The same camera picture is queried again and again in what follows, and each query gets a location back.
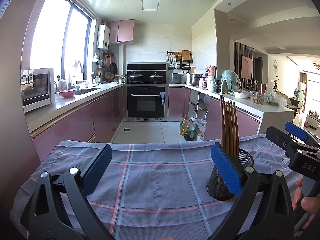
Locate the black wall rack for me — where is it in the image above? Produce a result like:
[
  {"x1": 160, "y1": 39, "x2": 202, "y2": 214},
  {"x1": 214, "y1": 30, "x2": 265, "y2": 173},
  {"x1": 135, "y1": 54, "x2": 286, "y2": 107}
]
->
[{"x1": 165, "y1": 50, "x2": 193, "y2": 70}]

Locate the pink upper cabinet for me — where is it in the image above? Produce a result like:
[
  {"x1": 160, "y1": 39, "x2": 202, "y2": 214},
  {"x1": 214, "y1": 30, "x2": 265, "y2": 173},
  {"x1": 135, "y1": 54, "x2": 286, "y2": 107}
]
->
[{"x1": 106, "y1": 20, "x2": 135, "y2": 44}]

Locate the blue plaid tablecloth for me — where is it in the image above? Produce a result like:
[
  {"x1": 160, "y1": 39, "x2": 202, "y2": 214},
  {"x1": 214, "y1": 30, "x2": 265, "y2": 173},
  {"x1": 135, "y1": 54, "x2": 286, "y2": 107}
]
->
[{"x1": 10, "y1": 135, "x2": 302, "y2": 239}]

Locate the black wok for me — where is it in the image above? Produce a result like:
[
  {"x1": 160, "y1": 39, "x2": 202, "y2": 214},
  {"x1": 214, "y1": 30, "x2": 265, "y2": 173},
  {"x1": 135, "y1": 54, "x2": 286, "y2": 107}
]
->
[
  {"x1": 149, "y1": 73, "x2": 164, "y2": 83},
  {"x1": 128, "y1": 72, "x2": 144, "y2": 82}
]

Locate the dark oil bottle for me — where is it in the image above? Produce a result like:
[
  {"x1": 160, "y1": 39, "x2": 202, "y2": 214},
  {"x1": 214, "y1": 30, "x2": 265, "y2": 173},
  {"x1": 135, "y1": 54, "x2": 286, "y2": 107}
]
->
[{"x1": 184, "y1": 119, "x2": 195, "y2": 141}]

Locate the black mesh pen holder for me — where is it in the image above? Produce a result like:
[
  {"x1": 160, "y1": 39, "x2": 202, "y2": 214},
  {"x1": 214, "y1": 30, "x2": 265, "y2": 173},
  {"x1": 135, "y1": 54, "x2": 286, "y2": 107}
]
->
[{"x1": 207, "y1": 142, "x2": 254, "y2": 201}]

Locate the right black wok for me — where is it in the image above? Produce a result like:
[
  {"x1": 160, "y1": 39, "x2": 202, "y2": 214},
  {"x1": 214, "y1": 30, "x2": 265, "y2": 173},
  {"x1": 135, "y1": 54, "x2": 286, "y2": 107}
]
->
[{"x1": 149, "y1": 73, "x2": 164, "y2": 83}]

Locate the white water heater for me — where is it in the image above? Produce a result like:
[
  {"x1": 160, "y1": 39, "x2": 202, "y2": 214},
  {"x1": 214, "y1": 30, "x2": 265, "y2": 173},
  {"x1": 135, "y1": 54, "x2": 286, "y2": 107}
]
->
[{"x1": 97, "y1": 24, "x2": 110, "y2": 50}]

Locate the pink bowl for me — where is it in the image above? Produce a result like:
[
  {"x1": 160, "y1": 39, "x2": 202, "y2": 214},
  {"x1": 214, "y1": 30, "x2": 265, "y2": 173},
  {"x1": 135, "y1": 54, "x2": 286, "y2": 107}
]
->
[{"x1": 59, "y1": 89, "x2": 76, "y2": 99}]

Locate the black built-in oven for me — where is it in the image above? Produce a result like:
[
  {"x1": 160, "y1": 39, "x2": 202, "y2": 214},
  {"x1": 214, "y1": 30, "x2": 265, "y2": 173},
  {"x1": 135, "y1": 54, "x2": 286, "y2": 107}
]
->
[{"x1": 126, "y1": 86, "x2": 165, "y2": 118}]

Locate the white microwave oven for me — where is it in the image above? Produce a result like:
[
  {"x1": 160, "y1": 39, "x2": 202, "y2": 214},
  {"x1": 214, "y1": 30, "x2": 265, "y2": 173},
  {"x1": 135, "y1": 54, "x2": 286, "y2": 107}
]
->
[{"x1": 20, "y1": 68, "x2": 55, "y2": 113}]

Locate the left black wok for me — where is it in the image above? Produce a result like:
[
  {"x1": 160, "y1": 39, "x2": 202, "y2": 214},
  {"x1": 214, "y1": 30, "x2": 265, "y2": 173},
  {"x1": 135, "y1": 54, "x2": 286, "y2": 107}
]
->
[{"x1": 128, "y1": 72, "x2": 144, "y2": 82}]

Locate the mint green appliance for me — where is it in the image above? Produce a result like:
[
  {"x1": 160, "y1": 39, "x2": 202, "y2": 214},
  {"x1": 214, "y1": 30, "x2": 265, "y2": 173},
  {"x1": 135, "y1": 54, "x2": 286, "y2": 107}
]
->
[{"x1": 221, "y1": 70, "x2": 242, "y2": 92}]

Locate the steel stock pot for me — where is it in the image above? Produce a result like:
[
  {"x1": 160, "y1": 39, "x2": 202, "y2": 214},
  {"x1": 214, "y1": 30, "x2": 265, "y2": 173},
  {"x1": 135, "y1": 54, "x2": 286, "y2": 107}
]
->
[{"x1": 189, "y1": 73, "x2": 202, "y2": 86}]

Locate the person's right hand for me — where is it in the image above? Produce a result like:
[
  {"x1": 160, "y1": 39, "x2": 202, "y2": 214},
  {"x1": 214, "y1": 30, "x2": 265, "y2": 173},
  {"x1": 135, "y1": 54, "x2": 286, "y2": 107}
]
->
[{"x1": 292, "y1": 177, "x2": 320, "y2": 215}]

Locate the black range hood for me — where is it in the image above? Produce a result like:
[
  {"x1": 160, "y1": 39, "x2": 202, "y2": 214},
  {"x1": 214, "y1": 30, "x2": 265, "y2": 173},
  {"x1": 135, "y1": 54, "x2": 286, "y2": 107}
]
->
[{"x1": 127, "y1": 62, "x2": 167, "y2": 75}]

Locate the yellow oil bottle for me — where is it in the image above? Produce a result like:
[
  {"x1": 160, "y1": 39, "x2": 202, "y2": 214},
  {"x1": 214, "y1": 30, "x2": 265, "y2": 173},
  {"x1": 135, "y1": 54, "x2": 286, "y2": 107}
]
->
[{"x1": 180, "y1": 115, "x2": 188, "y2": 136}]

